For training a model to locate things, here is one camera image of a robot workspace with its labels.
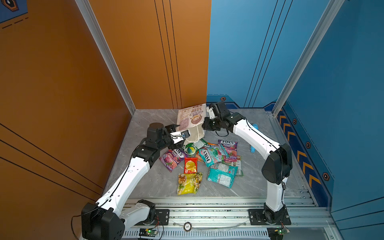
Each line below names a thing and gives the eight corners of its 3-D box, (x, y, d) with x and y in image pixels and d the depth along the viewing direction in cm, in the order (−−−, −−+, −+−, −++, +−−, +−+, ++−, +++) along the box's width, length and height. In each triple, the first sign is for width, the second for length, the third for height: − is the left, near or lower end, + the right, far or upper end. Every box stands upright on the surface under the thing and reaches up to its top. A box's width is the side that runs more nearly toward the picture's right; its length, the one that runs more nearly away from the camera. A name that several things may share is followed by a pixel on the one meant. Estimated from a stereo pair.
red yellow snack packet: (183, 173, 90) (183, 171, 88) (184, 159, 96) (184, 157, 94) (197, 173, 90) (197, 171, 88) (197, 159, 96) (197, 157, 94)
